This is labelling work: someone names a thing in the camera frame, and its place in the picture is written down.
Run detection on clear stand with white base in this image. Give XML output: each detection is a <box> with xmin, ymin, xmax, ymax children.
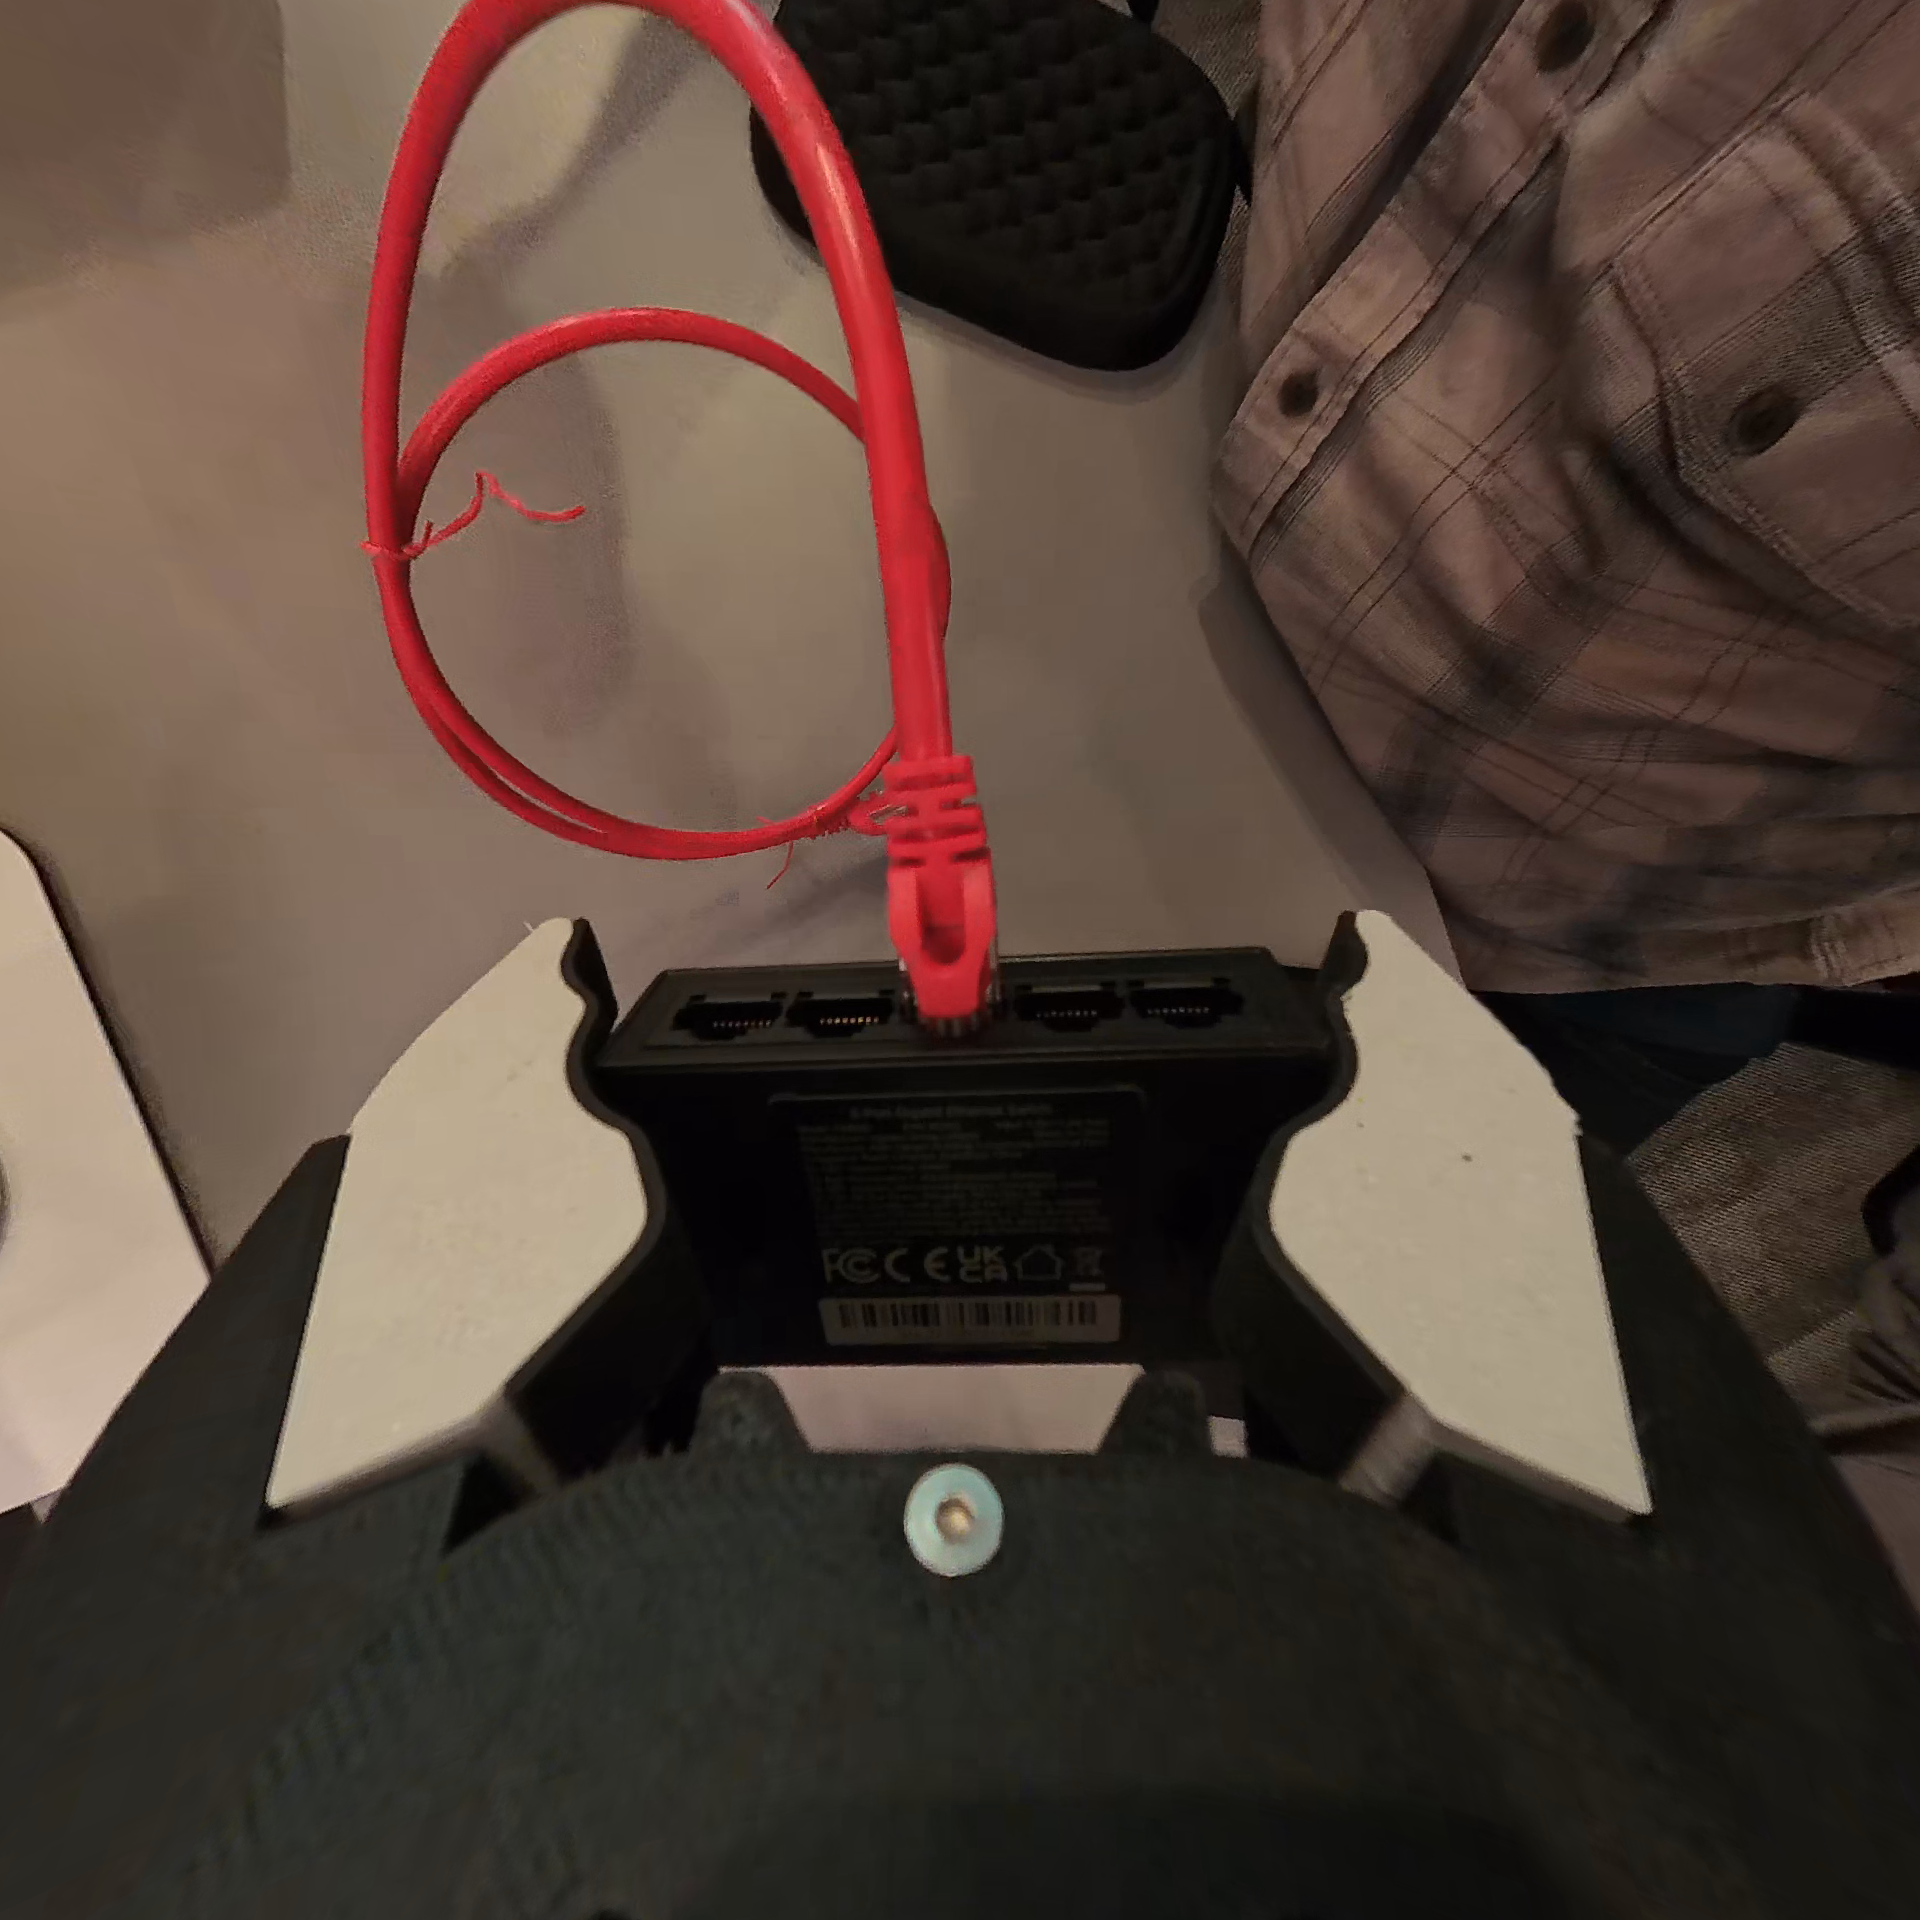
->
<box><xmin>0</xmin><ymin>827</ymin><xmax>213</xmax><ymax>1517</ymax></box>

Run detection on black network switch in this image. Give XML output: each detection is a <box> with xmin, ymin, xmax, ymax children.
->
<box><xmin>583</xmin><ymin>945</ymin><xmax>1336</xmax><ymax>1373</ymax></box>

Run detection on red ethernet cable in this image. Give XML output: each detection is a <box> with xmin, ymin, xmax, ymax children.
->
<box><xmin>360</xmin><ymin>0</ymin><xmax>999</xmax><ymax>1037</ymax></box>

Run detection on person's plaid shirt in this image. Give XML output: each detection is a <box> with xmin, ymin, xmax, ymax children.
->
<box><xmin>1212</xmin><ymin>0</ymin><xmax>1920</xmax><ymax>996</ymax></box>

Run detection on person's dark trousers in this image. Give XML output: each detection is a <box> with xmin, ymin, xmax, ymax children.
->
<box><xmin>1470</xmin><ymin>984</ymin><xmax>1920</xmax><ymax>1157</ymax></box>

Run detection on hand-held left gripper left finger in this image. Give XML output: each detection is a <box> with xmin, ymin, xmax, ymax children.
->
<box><xmin>264</xmin><ymin>913</ymin><xmax>707</xmax><ymax>1515</ymax></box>

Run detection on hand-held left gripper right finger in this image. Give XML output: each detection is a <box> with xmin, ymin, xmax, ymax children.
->
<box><xmin>1212</xmin><ymin>908</ymin><xmax>1651</xmax><ymax>1522</ymax></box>

